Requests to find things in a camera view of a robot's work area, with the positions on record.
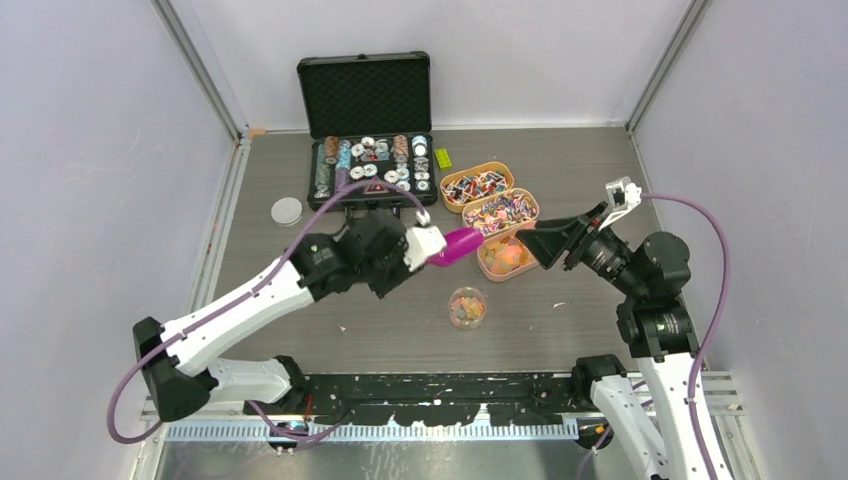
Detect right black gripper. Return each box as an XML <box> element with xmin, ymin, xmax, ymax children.
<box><xmin>516</xmin><ymin>199</ymin><xmax>644</xmax><ymax>296</ymax></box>

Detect magenta plastic scoop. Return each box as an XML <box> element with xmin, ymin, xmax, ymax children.
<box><xmin>428</xmin><ymin>227</ymin><xmax>485</xmax><ymax>268</ymax></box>

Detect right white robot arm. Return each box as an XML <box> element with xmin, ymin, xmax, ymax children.
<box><xmin>516</xmin><ymin>200</ymin><xmax>732</xmax><ymax>479</ymax></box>

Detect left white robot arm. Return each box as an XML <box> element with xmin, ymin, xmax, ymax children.
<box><xmin>132</xmin><ymin>211</ymin><xmax>444</xmax><ymax>422</ymax></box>

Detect pink tray popsicle candies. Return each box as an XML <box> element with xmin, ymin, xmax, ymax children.
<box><xmin>476</xmin><ymin>221</ymin><xmax>539</xmax><ymax>283</ymax></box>

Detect beige tray swirl lollipops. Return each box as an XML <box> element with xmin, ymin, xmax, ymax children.
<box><xmin>461</xmin><ymin>188</ymin><xmax>540</xmax><ymax>238</ymax></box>

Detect orange tray with lollipops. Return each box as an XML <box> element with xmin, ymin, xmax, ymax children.
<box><xmin>439</xmin><ymin>161</ymin><xmax>515</xmax><ymax>213</ymax></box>

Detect yellow-green small block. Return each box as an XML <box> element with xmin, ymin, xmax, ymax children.
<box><xmin>434</xmin><ymin>148</ymin><xmax>452</xmax><ymax>171</ymax></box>

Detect clear round plastic jar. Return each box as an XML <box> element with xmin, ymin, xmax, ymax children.
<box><xmin>448</xmin><ymin>287</ymin><xmax>487</xmax><ymax>330</ymax></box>

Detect black poker chip case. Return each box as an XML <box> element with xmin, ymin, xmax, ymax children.
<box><xmin>296</xmin><ymin>51</ymin><xmax>439</xmax><ymax>214</ymax></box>

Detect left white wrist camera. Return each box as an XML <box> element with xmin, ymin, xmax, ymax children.
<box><xmin>403</xmin><ymin>210</ymin><xmax>447</xmax><ymax>273</ymax></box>

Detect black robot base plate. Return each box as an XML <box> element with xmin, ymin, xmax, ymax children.
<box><xmin>260</xmin><ymin>372</ymin><xmax>599</xmax><ymax>427</ymax></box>

